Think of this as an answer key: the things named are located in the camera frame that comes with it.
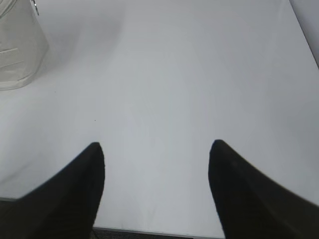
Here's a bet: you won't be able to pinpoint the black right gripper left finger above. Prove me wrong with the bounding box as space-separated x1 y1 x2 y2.
0 142 105 239

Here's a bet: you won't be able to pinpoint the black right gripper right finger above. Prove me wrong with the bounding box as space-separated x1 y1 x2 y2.
208 139 319 239

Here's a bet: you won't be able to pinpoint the cream fabric zipper bag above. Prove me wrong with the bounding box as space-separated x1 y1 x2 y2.
0 0 48 90

